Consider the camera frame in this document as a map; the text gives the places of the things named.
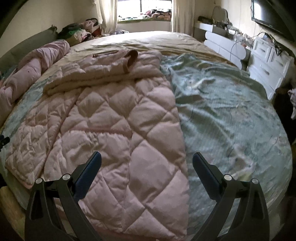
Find black wall television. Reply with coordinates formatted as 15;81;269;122
251;0;295;42

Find white drawer cabinet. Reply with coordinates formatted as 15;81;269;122
247;37;295;100

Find grey padded headboard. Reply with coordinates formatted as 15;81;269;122
1;25;57;73

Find rolled pink duvet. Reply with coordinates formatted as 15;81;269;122
1;40;70;125

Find clothes on floor right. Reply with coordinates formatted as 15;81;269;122
288;88;296;120

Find pink quilted coat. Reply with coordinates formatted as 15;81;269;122
5;50;189;240

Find left cream curtain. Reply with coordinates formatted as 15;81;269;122
94;0;117;34

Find clothes on window sill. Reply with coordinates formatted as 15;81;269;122
117;9;172;22

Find cream curtain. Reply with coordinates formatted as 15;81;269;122
171;0;195;36
94;0;117;34

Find window with dark frame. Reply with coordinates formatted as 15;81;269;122
117;0;173;19

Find right cream curtain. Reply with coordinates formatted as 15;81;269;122
171;0;195;36

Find white heart shaped mirror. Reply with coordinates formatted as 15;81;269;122
212;6;229;25

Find light blue cartoon bedsheet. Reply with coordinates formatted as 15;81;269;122
1;54;292;235

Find white dressing table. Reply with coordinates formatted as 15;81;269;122
194;22;250;70

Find pile of clothes by headboard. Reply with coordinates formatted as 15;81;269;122
57;18;102;47

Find beige bed sheet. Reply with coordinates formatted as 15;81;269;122
38;31;234;81

